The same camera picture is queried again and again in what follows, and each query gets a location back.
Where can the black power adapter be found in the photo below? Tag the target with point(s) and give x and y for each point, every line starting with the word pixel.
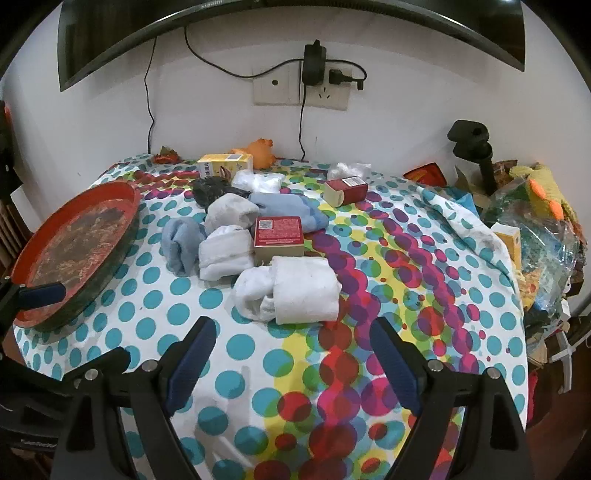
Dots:
pixel 315 62

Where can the small light blue sock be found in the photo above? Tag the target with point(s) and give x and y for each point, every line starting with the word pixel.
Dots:
pixel 182 244

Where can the round red tray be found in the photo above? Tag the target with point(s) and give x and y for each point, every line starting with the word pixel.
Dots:
pixel 74 249

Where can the white wall plate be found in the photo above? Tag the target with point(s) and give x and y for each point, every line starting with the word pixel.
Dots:
pixel 277 90

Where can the yellow plush toy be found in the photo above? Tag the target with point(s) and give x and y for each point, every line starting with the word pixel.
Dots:
pixel 549 189

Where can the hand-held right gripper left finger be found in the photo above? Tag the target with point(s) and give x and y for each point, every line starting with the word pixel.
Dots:
pixel 189 364

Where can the orange toy pig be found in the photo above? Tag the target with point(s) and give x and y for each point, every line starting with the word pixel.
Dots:
pixel 256 151

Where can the black camera stand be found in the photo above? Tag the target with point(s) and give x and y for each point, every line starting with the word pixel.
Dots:
pixel 480 147

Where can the white wall power socket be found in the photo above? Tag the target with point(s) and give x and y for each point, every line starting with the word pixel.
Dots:
pixel 330 98

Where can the black plug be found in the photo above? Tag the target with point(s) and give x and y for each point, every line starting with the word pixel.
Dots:
pixel 339 77

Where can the small yellow carton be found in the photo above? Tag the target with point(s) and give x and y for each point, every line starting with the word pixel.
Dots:
pixel 507 242

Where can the red packet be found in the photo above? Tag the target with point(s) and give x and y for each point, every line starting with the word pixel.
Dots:
pixel 427 174

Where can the white plastic bag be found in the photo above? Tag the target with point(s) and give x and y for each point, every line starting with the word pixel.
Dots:
pixel 258 182

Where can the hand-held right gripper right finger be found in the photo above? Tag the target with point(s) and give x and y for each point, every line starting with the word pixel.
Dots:
pixel 397 364

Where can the large light blue sock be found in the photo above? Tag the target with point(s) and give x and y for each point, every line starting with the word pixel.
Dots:
pixel 291 207

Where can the grey-white sock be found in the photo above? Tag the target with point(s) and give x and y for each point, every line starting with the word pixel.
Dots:
pixel 231 210

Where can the black television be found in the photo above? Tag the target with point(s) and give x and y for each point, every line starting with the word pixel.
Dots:
pixel 138 41

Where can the red candy wrapper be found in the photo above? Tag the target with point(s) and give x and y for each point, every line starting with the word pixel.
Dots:
pixel 167 156

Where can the large clear plastic bag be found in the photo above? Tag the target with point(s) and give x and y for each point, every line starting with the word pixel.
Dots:
pixel 540 244

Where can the yellow box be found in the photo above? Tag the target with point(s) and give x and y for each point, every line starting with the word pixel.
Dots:
pixel 226 164

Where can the large white sock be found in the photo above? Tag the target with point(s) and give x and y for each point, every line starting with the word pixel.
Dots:
pixel 300 290

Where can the large red box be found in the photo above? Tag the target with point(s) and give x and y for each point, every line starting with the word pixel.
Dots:
pixel 279 233

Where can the white plastic frame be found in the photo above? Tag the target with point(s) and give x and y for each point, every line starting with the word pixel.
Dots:
pixel 565 350

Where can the brown cardboard piece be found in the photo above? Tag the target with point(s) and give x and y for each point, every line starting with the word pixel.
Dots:
pixel 468 184

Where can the black plastic bag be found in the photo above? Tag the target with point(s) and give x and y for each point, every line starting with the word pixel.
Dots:
pixel 214 190

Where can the polka dot table cloth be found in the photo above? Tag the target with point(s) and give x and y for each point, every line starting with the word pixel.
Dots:
pixel 369 286

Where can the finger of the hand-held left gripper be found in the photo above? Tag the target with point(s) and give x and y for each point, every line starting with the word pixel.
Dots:
pixel 111 361
pixel 44 295

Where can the small white sock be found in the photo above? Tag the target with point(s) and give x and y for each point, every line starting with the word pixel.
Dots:
pixel 226 254

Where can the small dark red box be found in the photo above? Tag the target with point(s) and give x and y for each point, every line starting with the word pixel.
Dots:
pixel 346 191

